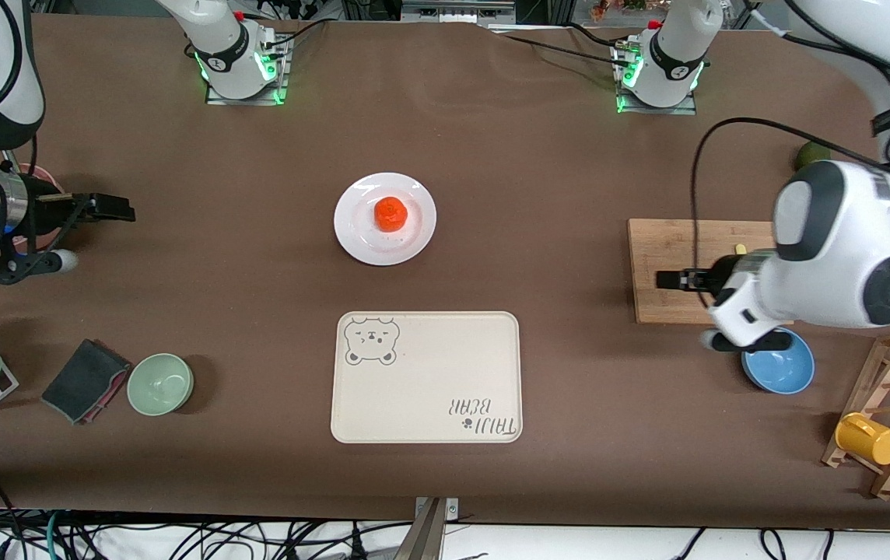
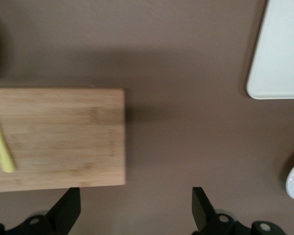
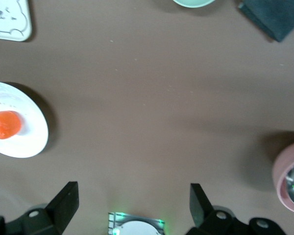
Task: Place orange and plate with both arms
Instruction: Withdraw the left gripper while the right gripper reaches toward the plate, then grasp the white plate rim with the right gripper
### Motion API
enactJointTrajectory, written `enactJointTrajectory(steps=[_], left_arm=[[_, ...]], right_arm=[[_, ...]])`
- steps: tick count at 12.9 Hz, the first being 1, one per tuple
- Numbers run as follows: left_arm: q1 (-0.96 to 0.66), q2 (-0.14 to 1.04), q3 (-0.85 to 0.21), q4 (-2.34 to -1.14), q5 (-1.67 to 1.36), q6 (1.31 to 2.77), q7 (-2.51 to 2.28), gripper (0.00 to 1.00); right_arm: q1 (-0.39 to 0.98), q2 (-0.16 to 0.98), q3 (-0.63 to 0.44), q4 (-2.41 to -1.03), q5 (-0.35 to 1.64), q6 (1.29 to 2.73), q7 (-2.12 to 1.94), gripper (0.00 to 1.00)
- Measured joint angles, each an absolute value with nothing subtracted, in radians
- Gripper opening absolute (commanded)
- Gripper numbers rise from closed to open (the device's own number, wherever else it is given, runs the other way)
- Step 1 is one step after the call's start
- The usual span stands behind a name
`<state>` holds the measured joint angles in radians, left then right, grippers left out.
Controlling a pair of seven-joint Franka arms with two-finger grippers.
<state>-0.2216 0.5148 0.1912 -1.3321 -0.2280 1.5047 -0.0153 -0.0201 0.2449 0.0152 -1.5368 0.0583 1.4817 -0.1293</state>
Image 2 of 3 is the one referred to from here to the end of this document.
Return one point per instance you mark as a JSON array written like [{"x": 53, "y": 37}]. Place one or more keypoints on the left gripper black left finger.
[{"x": 66, "y": 210}]

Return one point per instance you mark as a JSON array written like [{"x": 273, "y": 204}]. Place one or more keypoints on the cream bear print tray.
[{"x": 276, "y": 61}]

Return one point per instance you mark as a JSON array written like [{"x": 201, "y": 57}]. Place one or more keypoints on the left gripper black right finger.
[{"x": 202, "y": 210}]

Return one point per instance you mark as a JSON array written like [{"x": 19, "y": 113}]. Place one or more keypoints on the yellow plastic knife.
[{"x": 3, "y": 147}]

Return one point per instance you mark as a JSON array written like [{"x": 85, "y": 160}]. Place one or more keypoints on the wooden cutting board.
[{"x": 63, "y": 137}]

